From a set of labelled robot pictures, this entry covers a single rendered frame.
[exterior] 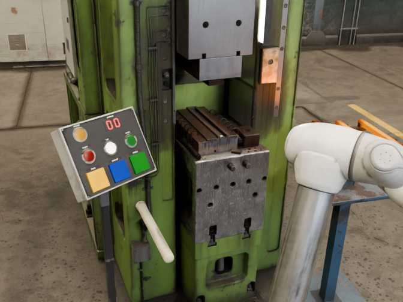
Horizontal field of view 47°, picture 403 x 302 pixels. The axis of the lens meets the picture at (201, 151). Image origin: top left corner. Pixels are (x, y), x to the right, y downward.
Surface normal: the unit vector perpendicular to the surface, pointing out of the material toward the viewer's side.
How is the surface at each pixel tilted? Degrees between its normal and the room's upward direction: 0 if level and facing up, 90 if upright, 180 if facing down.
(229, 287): 89
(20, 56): 90
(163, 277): 90
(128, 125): 60
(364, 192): 0
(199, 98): 90
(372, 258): 0
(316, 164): 71
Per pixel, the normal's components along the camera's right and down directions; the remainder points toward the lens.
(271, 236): 0.37, 0.40
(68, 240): 0.02, -0.91
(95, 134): 0.64, -0.19
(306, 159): -0.68, 0.02
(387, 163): -0.32, -0.23
